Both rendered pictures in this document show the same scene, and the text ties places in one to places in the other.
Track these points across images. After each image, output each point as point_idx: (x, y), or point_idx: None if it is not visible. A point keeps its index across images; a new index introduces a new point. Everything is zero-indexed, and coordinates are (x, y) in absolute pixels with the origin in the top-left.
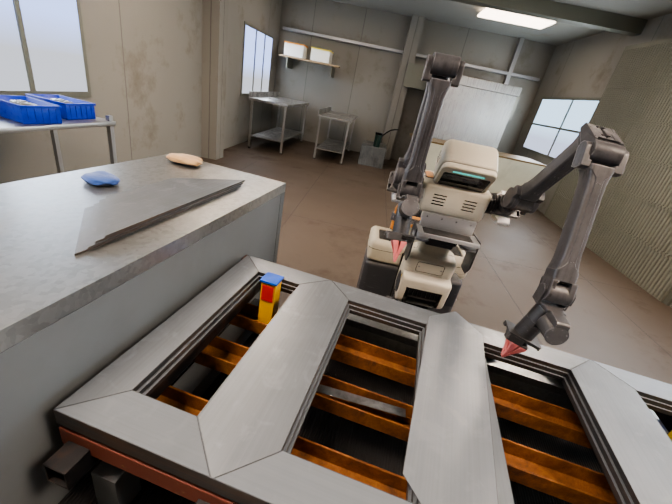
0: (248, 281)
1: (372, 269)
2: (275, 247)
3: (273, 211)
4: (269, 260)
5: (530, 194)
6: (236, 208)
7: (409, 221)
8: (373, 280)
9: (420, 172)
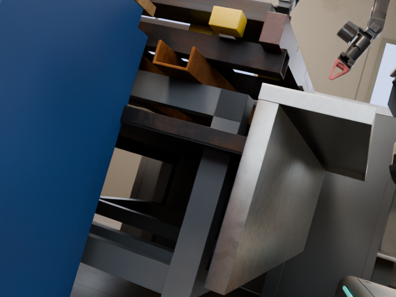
0: None
1: None
2: (390, 175)
3: (386, 129)
4: (375, 182)
5: None
6: (324, 93)
7: (351, 46)
8: None
9: (372, 9)
